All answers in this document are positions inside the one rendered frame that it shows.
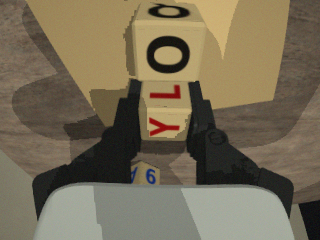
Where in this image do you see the beige letter block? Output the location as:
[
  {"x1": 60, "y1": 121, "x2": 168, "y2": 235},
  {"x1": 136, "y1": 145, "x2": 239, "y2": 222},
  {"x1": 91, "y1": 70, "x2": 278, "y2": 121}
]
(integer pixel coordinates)
[
  {"x1": 138, "y1": 81, "x2": 192, "y2": 141},
  {"x1": 131, "y1": 161, "x2": 160, "y2": 185},
  {"x1": 132, "y1": 2, "x2": 207, "y2": 82}
]

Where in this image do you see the pale yellow square mat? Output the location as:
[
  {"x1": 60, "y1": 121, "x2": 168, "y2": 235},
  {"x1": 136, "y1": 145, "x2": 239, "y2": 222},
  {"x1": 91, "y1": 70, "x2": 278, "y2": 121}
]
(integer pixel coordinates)
[{"x1": 26, "y1": 0, "x2": 290, "y2": 127}]

